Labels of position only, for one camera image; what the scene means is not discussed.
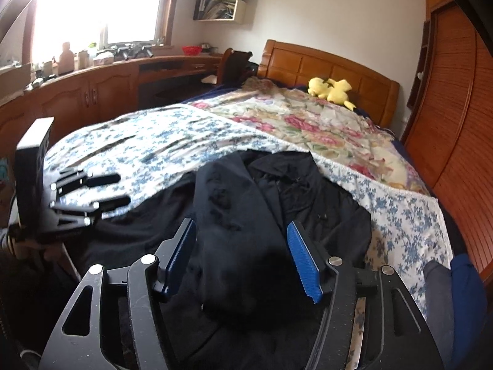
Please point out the wooden bed headboard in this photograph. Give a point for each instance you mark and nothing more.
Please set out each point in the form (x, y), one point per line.
(294, 65)

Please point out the long wooden desk cabinet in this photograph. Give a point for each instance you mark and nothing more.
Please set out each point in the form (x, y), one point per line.
(93, 95)

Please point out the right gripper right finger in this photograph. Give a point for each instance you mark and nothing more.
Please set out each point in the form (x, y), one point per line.
(395, 335)

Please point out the wooden louvred wardrobe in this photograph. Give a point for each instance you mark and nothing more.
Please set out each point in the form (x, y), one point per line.
(449, 138)

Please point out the blue floral white bedspread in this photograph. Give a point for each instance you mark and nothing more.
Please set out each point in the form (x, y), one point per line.
(152, 150)

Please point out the red bowl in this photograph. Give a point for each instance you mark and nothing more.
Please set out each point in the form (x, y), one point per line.
(192, 50)

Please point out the brown bottle on sill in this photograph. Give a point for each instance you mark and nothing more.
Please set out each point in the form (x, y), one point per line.
(66, 60)

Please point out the folded navy blue garment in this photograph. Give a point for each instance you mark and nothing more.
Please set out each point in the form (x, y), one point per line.
(469, 304)

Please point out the black double-breasted coat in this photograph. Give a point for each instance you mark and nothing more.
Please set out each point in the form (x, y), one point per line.
(241, 304)

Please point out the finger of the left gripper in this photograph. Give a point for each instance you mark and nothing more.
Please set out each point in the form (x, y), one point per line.
(96, 181)
(108, 202)

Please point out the wooden chair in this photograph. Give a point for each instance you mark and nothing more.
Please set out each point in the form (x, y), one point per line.
(231, 66)

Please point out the window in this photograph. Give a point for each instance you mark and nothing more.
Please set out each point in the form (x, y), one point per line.
(34, 31)

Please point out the folded grey garment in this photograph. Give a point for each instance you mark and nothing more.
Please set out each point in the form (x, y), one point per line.
(440, 310)

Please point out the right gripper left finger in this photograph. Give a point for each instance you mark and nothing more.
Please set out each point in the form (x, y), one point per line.
(76, 341)

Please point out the yellow plush toy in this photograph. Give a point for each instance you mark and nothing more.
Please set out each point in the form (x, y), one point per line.
(332, 91)

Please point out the pink floral quilt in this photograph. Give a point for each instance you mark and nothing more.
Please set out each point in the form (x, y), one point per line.
(330, 130)

